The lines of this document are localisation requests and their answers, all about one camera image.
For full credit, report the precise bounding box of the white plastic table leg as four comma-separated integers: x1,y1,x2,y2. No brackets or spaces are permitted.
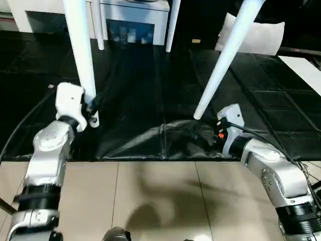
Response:
91,0,105,51
164,0,182,53
62,0,101,130
193,0,266,121

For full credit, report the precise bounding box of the black work mat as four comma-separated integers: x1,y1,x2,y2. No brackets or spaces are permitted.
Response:
0,29,321,162

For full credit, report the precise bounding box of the white sideboard with glass doors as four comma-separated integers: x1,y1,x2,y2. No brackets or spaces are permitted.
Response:
14,0,171,46

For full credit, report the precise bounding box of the white flat panel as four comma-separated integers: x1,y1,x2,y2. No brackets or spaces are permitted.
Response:
277,55,321,98

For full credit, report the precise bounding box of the grey cushion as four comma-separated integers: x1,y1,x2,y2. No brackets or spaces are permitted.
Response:
214,12,286,57

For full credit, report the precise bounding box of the black cabinet with gold label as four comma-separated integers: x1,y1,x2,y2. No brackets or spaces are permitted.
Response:
167,0,242,51

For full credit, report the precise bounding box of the black bar with red light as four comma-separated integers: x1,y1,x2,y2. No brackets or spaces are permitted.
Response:
279,47,321,54

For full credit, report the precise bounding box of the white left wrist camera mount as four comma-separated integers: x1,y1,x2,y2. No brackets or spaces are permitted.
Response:
54,81,89,133

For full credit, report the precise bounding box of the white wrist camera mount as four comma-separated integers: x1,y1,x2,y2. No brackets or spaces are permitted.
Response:
216,102,246,156
54,81,89,133

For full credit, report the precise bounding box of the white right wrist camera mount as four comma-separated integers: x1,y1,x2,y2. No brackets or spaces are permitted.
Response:
216,102,246,156

